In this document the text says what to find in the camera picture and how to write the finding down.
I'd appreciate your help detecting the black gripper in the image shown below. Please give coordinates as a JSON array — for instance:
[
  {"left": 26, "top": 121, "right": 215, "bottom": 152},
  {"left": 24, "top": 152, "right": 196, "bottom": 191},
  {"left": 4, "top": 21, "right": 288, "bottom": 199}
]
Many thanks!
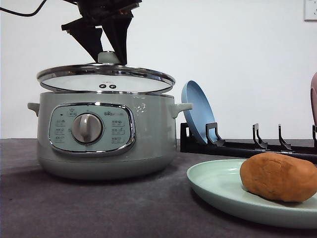
[{"left": 61, "top": 0, "right": 142, "bottom": 65}]

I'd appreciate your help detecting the glass pot lid green knob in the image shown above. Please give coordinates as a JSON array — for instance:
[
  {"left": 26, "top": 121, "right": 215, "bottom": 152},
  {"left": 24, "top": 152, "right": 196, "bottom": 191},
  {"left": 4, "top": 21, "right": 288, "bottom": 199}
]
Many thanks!
[{"left": 98, "top": 51, "right": 121, "bottom": 64}]

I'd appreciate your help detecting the green plate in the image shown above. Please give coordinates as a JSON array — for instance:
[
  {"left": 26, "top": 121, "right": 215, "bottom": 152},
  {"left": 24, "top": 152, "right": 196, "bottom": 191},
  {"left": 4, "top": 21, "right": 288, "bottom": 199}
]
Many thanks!
[{"left": 186, "top": 159, "right": 317, "bottom": 229}]

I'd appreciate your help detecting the brown potato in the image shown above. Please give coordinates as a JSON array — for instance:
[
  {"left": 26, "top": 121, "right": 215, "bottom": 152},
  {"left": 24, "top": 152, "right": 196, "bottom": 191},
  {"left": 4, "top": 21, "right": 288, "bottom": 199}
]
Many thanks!
[{"left": 240, "top": 152, "right": 317, "bottom": 202}]

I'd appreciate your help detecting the green electric steamer pot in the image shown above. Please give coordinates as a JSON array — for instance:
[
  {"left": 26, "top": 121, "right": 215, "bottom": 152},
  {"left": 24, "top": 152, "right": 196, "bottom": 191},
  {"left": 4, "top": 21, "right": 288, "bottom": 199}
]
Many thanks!
[{"left": 27, "top": 90, "right": 193, "bottom": 180}]

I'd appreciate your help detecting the blue plate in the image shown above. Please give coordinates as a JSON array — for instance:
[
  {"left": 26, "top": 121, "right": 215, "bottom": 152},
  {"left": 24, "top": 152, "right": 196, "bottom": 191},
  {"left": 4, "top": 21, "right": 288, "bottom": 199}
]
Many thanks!
[{"left": 181, "top": 80, "right": 216, "bottom": 143}]

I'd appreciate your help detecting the black plate rack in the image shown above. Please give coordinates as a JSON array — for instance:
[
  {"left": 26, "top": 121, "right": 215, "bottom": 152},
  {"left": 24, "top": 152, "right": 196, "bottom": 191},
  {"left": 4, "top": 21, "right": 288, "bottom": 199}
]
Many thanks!
[{"left": 180, "top": 122, "right": 317, "bottom": 162}]

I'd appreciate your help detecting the pink plate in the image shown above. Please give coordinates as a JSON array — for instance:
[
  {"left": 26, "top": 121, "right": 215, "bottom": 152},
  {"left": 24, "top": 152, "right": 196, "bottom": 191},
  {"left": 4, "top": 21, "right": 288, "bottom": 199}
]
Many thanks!
[{"left": 310, "top": 72, "right": 317, "bottom": 125}]

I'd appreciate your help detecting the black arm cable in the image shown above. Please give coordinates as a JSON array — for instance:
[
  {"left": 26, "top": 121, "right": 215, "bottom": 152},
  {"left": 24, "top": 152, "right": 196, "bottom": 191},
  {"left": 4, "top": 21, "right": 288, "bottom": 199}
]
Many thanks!
[{"left": 0, "top": 0, "right": 47, "bottom": 16}]

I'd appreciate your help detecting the white wall socket right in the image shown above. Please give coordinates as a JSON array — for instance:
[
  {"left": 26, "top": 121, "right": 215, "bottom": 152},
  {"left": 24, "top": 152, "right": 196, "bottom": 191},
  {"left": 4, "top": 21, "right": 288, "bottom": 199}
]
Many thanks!
[{"left": 304, "top": 0, "right": 317, "bottom": 23}]

